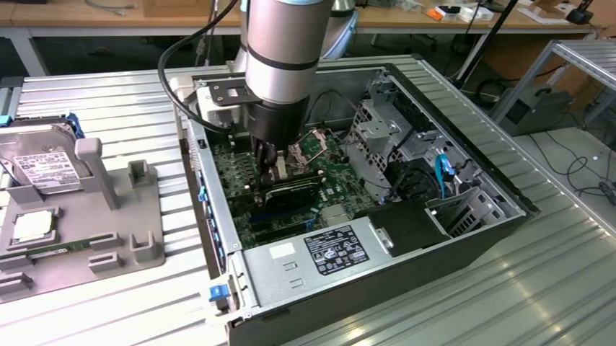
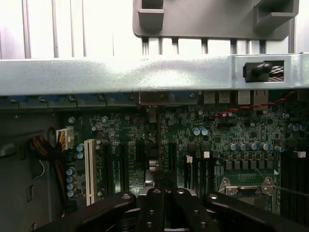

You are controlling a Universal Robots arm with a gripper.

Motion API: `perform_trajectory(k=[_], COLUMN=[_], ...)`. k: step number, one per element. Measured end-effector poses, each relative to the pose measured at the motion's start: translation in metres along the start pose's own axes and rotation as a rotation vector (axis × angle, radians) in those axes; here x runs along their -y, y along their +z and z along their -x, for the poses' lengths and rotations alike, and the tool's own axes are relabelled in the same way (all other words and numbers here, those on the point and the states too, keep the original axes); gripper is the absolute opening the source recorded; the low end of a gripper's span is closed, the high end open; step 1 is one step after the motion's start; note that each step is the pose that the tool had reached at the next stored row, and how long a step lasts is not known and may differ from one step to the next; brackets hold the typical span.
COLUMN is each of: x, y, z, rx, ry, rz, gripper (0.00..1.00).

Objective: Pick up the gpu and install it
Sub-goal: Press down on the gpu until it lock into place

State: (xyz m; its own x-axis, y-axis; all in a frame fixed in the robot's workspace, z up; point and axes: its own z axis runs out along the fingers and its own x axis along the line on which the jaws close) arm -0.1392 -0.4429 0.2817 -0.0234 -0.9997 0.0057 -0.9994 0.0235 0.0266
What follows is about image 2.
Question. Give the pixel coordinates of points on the grey plastic parts rack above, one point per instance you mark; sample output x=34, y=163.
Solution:
x=205, y=19

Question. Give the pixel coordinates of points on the open black PC case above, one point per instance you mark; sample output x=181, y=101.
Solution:
x=96, y=75

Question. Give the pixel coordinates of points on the white PCI expansion slot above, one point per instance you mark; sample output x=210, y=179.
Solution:
x=90, y=174

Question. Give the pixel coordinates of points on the black expansion slot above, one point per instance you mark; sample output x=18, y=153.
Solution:
x=123, y=169
x=172, y=159
x=108, y=169

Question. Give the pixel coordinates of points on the white power connector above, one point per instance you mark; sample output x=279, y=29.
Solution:
x=65, y=139

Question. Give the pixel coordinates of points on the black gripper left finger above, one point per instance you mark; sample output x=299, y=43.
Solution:
x=152, y=212

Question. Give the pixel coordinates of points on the thin metal locking lever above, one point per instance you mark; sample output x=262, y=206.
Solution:
x=289, y=189

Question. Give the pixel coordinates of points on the blue card retention clips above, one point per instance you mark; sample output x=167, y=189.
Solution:
x=58, y=100

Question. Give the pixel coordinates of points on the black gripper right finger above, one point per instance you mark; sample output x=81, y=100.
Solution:
x=190, y=212

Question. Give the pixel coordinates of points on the green motherboard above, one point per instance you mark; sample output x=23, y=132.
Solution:
x=241, y=135

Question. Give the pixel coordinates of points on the black chassis intrusion switch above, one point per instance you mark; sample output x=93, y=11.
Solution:
x=258, y=70

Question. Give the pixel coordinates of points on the CPU socket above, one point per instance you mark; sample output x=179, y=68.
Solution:
x=243, y=191

